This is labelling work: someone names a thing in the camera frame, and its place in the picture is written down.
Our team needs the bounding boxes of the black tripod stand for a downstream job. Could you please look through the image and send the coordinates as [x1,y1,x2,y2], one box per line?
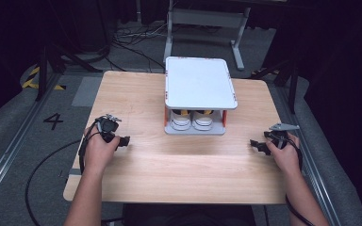
[250,58,300,115]
[35,42,104,103]

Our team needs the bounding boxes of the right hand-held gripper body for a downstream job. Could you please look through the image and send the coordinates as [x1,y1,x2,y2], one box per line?
[263,122,301,151]

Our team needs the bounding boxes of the person's dark clothing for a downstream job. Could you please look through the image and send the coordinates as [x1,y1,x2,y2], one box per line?
[122,202,257,226]

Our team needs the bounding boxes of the person's right hand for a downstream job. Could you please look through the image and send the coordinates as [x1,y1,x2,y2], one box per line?
[265,132,303,179]

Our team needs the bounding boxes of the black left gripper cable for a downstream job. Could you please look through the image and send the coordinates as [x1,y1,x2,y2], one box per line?
[24,121,103,226]

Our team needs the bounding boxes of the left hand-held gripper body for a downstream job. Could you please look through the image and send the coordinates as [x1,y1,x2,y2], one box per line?
[94,113,123,144]

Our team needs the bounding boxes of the person's left hand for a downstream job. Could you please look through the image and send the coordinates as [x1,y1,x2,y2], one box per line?
[82,124,123,177]

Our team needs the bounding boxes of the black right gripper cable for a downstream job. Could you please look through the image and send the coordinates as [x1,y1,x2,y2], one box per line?
[283,136,316,226]

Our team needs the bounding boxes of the grey metal desk frame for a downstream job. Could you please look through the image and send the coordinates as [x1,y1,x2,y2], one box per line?
[162,0,253,72]

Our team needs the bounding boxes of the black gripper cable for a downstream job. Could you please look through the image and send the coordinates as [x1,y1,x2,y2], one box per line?
[283,136,316,226]
[24,121,103,226]

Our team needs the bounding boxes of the black floor cables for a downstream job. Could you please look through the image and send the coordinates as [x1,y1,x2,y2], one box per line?
[104,24,172,73]

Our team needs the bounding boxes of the white two-tier shoe rack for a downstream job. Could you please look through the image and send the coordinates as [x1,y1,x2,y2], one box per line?
[163,56,239,137]

